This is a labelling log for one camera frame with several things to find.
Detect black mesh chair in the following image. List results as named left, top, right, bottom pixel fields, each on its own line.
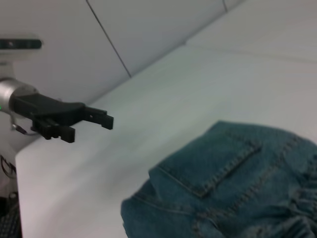
left=0, top=190, right=22, bottom=238

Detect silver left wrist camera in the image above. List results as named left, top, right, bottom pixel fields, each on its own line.
left=0, top=33, right=45, bottom=80

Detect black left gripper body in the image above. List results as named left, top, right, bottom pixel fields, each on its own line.
left=9, top=92, right=87, bottom=125

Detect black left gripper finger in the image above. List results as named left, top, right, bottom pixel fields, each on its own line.
left=30, top=117, right=76, bottom=144
left=82, top=106, right=114, bottom=130

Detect blue denim shorts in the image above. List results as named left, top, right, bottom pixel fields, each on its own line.
left=120, top=120, right=317, bottom=238

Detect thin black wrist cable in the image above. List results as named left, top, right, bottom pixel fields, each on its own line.
left=9, top=115, right=42, bottom=136

